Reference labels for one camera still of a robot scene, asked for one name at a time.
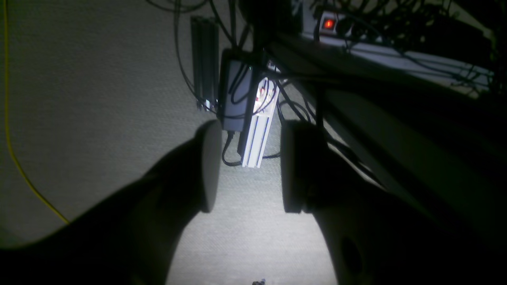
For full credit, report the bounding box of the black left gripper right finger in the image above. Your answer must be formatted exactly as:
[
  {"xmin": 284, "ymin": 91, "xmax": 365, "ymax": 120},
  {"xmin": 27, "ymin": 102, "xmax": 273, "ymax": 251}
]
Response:
[{"xmin": 280, "ymin": 120, "xmax": 506, "ymax": 285}]

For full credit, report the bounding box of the white power strip red switch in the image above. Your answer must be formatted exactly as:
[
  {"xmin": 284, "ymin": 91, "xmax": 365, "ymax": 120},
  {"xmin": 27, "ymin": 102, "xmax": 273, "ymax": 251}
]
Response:
[{"xmin": 300, "ymin": 9, "xmax": 493, "ymax": 99}]

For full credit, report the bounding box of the black power adapter brick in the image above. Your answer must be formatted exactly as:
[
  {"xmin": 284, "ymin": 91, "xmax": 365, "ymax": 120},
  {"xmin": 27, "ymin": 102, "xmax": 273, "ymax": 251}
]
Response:
[{"xmin": 217, "ymin": 48, "xmax": 259, "ymax": 132}]

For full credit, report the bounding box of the silver aluminium extrusion bar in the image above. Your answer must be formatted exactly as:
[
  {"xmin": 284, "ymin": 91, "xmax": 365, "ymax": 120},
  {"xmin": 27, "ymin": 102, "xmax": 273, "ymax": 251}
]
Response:
[{"xmin": 241, "ymin": 77, "xmax": 280, "ymax": 168}]

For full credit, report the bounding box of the black aluminium extrusion bar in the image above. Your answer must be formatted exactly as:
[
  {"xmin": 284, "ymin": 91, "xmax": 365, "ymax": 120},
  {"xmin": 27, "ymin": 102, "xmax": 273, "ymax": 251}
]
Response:
[{"xmin": 191, "ymin": 16, "xmax": 219, "ymax": 112}]

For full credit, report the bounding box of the yellow cable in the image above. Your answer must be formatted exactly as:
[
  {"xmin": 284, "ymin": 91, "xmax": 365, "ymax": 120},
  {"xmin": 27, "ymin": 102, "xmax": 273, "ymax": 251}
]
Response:
[{"xmin": 3, "ymin": 0, "xmax": 71, "ymax": 224}]

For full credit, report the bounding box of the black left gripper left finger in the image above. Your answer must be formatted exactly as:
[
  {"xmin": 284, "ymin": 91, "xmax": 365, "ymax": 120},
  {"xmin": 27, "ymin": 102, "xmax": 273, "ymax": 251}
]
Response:
[{"xmin": 1, "ymin": 120, "xmax": 222, "ymax": 285}]

